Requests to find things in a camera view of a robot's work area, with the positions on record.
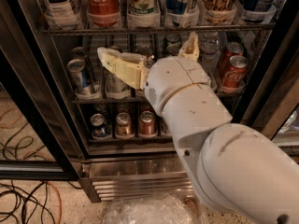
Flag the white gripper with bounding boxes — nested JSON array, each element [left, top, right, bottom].
[[97, 32, 211, 116]]

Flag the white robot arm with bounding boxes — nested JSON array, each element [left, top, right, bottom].
[[97, 34, 299, 224]]

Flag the gold can middle rear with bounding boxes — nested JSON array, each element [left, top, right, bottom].
[[136, 45, 155, 59]]

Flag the green can middle rear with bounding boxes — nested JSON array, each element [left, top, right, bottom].
[[164, 34, 181, 46]]

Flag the white silver can rear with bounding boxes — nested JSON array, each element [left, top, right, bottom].
[[108, 45, 122, 52]]

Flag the white silver can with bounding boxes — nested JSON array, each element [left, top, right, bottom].
[[108, 45, 122, 52], [104, 70, 129, 93]]

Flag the clear water bottle middle shelf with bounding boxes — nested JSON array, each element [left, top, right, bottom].
[[199, 32, 220, 63]]

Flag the white silver can front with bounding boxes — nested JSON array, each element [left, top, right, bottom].
[[104, 70, 129, 93]]

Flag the red can bottom shelf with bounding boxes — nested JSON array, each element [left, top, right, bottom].
[[138, 111, 156, 135]]

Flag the red coca-cola can rear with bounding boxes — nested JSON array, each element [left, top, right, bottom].
[[216, 42, 244, 75]]

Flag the red coca-cola can front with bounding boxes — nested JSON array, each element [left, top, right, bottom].
[[221, 55, 248, 88]]

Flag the gold can bottom shelf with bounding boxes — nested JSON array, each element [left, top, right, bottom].
[[116, 112, 133, 136]]

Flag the red coca-cola can top shelf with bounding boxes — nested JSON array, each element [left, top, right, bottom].
[[88, 0, 120, 27]]

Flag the blue silver can front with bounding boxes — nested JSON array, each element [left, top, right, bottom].
[[66, 59, 95, 95]]

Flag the blue silver can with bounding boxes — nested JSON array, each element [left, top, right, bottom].
[[66, 59, 95, 95], [70, 47, 88, 60]]

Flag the blue silver can rear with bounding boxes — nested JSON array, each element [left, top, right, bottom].
[[70, 47, 88, 60]]

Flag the stainless steel fridge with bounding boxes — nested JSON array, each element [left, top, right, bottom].
[[8, 0, 299, 203]]

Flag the blue pepsi can bottom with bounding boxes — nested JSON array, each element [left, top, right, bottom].
[[90, 113, 110, 138]]

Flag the white black can top shelf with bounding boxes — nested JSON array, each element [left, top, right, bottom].
[[39, 0, 82, 21]]

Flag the open glass fridge door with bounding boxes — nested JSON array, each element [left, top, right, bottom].
[[0, 0, 84, 180]]

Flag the clear plastic bin with bag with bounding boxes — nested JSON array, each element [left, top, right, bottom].
[[101, 192, 209, 224]]

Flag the tangled floor cables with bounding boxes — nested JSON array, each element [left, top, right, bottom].
[[0, 180, 82, 224]]

